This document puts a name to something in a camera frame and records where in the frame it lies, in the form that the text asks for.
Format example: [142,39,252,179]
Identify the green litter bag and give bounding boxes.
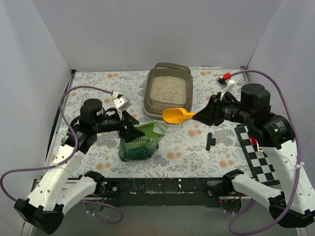
[119,120,169,162]

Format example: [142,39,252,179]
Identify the orange plastic scoop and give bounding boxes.
[162,108,196,124]

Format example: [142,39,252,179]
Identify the brown plastic litter box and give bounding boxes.
[144,62,193,119]

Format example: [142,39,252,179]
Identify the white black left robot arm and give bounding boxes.
[14,96,145,235]

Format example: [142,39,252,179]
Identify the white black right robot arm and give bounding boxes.
[192,84,315,228]

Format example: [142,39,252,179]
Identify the small black plastic clip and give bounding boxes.
[206,133,216,151]

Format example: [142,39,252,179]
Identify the floral patterned table mat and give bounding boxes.
[64,70,251,178]

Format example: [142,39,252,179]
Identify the black white checkerboard plate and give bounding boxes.
[234,124,280,186]

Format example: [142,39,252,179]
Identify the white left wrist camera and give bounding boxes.
[113,94,131,119]

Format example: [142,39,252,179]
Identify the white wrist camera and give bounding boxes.
[215,73,235,100]
[113,94,131,119]

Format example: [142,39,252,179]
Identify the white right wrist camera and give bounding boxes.
[215,73,235,100]

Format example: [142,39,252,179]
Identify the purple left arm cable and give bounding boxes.
[0,85,124,224]

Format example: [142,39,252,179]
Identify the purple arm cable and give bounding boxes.
[228,69,302,235]
[0,85,124,224]

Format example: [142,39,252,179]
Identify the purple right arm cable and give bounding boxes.
[228,69,302,235]

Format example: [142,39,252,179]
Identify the red white small bracket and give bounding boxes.
[250,136,263,152]

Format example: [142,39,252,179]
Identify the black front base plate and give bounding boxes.
[98,177,247,207]

